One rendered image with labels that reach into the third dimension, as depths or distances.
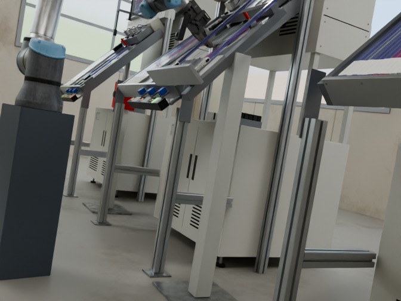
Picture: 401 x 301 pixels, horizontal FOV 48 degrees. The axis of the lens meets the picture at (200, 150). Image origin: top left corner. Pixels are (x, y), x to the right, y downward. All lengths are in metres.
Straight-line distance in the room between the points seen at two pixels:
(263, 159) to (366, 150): 3.09
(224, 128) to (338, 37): 0.90
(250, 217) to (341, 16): 1.00
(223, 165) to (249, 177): 0.43
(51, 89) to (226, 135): 0.59
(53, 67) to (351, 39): 1.37
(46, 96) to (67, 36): 4.15
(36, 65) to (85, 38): 4.23
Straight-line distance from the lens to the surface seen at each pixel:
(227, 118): 1.49
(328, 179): 2.22
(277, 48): 2.33
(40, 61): 1.55
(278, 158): 1.95
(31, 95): 1.55
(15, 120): 1.51
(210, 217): 1.52
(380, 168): 4.88
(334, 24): 2.20
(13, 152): 1.50
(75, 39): 5.71
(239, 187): 1.90
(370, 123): 4.98
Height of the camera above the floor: 0.57
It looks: 2 degrees down
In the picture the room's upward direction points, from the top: 10 degrees clockwise
